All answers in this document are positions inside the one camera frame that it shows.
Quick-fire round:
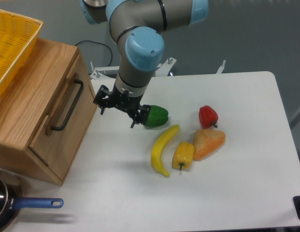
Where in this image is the wooden top drawer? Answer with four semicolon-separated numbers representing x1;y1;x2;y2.
29;54;97;184

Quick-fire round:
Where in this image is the green bell pepper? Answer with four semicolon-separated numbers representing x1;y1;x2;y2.
145;105;169;128

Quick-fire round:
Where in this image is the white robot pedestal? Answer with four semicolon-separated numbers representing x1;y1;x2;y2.
89;57;227;80

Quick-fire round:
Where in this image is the blue handled frying pan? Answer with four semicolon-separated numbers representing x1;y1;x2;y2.
0;171;64;232

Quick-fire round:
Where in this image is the red bell pepper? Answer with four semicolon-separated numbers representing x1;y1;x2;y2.
198;105;218;129

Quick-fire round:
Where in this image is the yellow banana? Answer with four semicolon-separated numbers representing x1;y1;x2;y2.
150;125;180;178

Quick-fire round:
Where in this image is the wooden drawer cabinet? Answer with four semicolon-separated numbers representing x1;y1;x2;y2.
0;38;99;186

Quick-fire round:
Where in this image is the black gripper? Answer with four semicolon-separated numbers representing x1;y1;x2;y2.
93;85;151;128

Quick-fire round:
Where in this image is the orange bread wedge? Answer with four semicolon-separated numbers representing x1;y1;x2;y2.
193;129;226;161

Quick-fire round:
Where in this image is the yellow plastic basket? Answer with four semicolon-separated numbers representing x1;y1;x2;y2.
0;9;43;98

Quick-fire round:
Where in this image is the black cable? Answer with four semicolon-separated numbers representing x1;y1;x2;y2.
74;39;113;68

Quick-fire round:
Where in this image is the yellow bell pepper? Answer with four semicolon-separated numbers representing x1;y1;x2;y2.
171;142;195;170

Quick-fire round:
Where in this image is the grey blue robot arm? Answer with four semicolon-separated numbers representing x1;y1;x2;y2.
80;0;209;128

